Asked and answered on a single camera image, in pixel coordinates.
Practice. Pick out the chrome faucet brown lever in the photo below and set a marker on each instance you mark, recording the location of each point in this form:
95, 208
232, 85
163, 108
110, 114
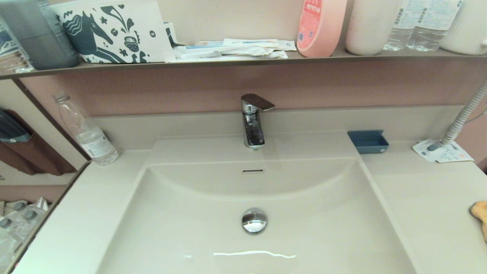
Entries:
253, 129

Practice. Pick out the orange grey fluffy cloth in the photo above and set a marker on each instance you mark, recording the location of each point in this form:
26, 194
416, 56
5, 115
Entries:
480, 217

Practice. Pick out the white ceramic sink basin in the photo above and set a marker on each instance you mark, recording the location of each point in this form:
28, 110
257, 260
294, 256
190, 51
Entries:
323, 228

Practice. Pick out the chrome drain stopper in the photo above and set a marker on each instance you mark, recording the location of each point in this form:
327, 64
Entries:
254, 220

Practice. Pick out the large white plastic packet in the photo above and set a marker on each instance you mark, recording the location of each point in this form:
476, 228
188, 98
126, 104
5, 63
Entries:
228, 53

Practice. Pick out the white blue toothbrush packet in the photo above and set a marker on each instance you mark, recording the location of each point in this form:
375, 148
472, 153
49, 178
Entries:
249, 42

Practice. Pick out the small white sachet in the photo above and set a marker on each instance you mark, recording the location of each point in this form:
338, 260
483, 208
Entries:
288, 45

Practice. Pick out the blue soap dish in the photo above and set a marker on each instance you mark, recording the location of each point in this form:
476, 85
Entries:
368, 141

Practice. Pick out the pink lotion bottle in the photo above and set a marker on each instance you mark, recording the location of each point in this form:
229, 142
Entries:
319, 26

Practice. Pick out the slim clear plastic bottle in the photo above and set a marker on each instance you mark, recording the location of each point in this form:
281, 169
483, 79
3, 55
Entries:
91, 144

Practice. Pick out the horse pattern white box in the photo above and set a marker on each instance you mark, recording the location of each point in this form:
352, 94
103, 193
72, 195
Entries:
114, 30

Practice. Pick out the white card blue logo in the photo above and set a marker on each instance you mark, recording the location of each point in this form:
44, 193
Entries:
426, 150

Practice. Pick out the clear water bottle white label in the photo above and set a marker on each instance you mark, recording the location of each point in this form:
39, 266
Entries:
433, 30
397, 36

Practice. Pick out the printed paper leaflet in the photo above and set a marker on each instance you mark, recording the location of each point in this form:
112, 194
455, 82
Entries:
458, 156

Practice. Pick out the dark grey canister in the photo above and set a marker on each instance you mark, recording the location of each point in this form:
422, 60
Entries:
38, 42

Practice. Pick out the dark grey ribbed item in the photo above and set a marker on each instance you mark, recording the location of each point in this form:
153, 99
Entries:
11, 129

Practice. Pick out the clear plastic packet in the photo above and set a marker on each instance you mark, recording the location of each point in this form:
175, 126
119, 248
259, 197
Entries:
15, 65

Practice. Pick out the plastic wrapped bottle pack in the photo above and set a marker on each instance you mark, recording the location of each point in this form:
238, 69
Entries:
19, 228

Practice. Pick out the white ribbed jar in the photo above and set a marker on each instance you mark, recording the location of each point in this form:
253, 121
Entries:
470, 30

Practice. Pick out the blue patterned box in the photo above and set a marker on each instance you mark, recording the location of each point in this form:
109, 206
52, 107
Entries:
7, 40

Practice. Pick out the brown wall shelf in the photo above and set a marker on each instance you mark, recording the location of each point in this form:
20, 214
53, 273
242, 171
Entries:
342, 56

